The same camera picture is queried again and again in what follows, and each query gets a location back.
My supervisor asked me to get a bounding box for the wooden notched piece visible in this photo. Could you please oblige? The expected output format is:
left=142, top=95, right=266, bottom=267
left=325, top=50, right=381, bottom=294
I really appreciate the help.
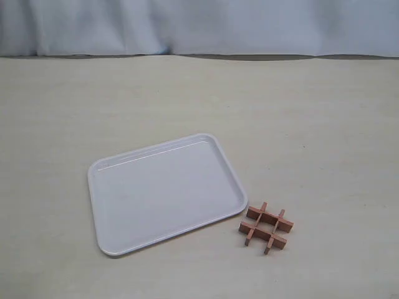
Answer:
left=264, top=209, right=286, bottom=255
left=239, top=221, right=287, bottom=248
left=245, top=202, right=267, bottom=246
left=248, top=207, right=294, bottom=233

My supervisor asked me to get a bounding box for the white plastic tray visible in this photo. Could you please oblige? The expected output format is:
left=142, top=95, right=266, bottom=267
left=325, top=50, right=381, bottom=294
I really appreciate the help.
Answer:
left=87, top=133, right=248, bottom=257

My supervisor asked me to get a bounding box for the white cloth backdrop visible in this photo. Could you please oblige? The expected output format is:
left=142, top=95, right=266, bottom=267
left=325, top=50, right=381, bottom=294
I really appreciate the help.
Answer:
left=1, top=1, right=398, bottom=57

